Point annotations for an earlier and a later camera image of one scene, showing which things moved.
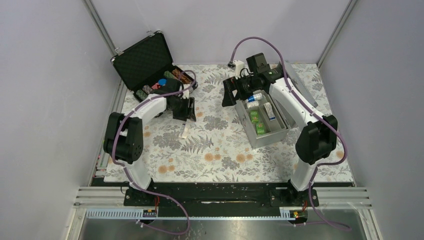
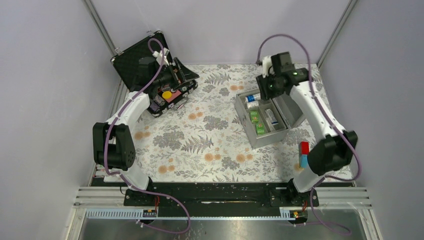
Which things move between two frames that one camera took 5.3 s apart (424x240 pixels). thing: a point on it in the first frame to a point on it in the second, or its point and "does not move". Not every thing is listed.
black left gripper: [188, 112] to [183, 75]
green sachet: [254, 116] does not move
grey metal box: [262, 122] does not move
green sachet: [260, 129] does not move
